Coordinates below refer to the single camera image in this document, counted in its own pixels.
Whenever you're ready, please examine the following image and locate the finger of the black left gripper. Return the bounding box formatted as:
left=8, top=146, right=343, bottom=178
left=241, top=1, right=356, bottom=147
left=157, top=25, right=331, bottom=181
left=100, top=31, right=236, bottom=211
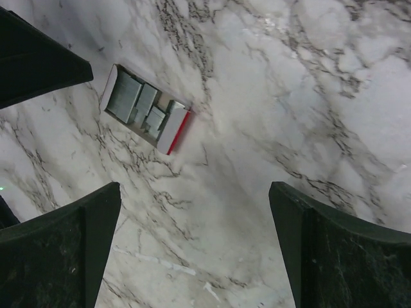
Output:
left=1, top=8, right=93, bottom=109

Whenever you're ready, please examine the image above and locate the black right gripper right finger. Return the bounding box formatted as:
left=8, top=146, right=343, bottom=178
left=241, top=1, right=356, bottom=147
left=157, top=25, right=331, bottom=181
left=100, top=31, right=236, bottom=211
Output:
left=268, top=182, right=410, bottom=307

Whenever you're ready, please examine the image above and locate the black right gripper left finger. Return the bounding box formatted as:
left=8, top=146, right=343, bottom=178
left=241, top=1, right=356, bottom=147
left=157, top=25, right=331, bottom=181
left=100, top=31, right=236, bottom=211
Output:
left=1, top=182, right=121, bottom=307

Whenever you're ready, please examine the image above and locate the staple box tray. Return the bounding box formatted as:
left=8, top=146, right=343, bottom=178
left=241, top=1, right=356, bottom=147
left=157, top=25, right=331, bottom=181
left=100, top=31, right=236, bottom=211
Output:
left=100, top=64, right=192, bottom=155

